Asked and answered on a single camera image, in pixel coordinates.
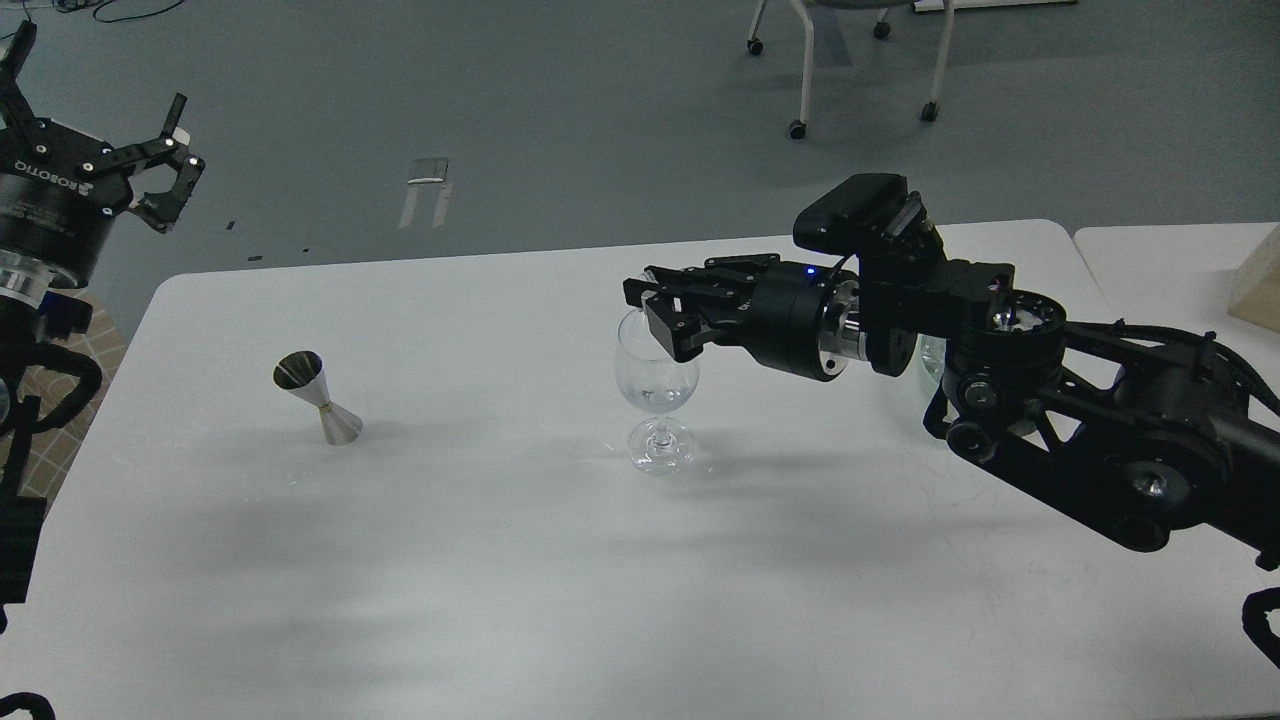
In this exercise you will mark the clear wine glass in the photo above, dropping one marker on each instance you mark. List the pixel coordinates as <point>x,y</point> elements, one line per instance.
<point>655,384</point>

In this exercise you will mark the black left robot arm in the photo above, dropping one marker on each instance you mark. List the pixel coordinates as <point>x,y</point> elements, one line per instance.
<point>47,385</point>

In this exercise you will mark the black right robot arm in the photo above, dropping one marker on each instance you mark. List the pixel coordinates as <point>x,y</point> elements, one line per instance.
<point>1134,431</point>

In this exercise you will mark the wooden block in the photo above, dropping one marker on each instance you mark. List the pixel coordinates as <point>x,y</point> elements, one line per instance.
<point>1254,292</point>

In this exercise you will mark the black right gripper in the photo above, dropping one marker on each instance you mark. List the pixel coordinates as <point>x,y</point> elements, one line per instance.
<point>800,319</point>

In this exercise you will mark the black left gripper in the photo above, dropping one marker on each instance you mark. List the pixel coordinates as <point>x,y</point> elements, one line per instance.
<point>50,220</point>

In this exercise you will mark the steel double jigger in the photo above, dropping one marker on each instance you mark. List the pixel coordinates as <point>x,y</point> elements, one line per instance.
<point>302,375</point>

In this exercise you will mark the green bowl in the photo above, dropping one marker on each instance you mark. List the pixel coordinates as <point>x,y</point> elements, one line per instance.
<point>931,352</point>

